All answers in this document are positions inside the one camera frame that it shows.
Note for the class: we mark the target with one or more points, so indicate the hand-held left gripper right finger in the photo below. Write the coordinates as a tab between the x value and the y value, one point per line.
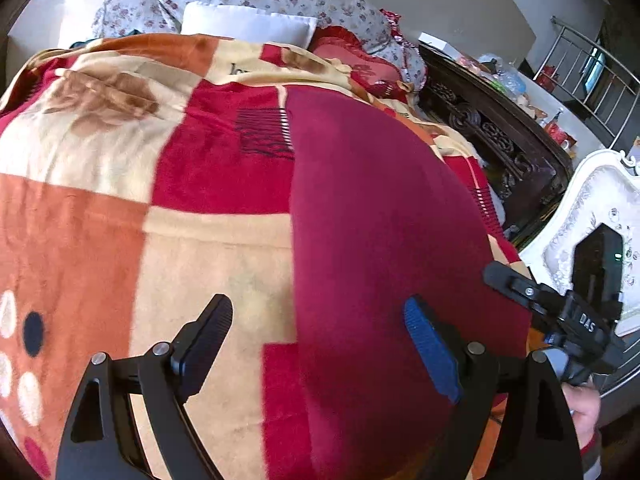
432	355

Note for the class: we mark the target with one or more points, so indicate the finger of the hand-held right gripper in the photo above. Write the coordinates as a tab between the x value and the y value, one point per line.
520	287

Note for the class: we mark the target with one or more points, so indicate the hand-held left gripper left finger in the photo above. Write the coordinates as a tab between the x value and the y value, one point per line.
207	340

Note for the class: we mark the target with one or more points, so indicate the maroon sweater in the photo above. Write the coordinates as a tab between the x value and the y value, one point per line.
375	210

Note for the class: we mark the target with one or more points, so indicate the person's right forearm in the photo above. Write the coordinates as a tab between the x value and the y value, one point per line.
591	460

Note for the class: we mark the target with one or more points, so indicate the person's right hand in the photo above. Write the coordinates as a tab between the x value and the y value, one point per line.
582	410

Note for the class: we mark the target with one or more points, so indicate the white ornate chair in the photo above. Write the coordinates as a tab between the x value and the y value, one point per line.
580	210

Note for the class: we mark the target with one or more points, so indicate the dark carved wooden nightstand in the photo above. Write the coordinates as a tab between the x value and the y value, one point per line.
500	130

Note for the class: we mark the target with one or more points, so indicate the printed fleece blanket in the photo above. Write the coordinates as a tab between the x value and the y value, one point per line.
100	210

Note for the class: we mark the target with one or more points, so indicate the pile of household clutter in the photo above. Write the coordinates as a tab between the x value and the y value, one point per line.
540	105

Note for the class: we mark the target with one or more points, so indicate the metal railing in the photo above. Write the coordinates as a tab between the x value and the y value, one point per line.
615	90

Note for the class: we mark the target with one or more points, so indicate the clear plastic bottle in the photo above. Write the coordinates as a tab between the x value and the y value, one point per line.
511	80

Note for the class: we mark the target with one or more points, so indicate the white flat box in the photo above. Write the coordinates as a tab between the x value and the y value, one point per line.
440	42

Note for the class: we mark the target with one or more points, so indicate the red ruffled cushion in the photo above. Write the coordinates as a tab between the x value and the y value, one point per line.
350	60

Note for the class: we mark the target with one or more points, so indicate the red patterned cloth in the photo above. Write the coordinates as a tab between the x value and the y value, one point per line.
397	27

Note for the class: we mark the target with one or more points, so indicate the white pillow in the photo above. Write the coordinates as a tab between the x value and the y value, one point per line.
250	22

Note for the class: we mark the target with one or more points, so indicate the teal cloth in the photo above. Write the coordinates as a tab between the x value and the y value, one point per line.
82	42

